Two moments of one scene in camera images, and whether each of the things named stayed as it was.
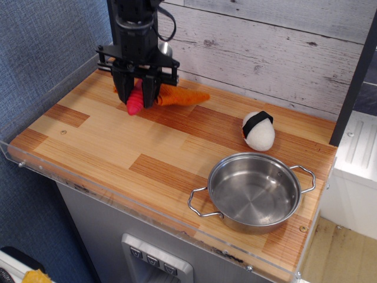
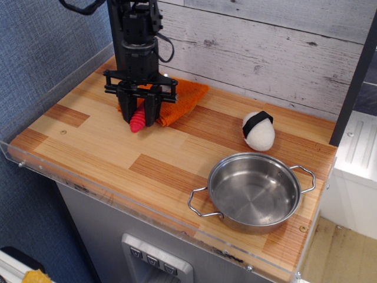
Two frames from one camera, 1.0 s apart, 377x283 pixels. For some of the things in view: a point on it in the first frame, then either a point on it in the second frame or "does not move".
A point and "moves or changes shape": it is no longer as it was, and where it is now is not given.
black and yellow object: [16, 267] does not move
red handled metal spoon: [136, 99] moves or changes shape
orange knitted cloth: [169, 95] moves or changes shape
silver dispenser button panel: [151, 265] does not move
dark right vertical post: [350, 101] does not move
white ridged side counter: [350, 198] does not move
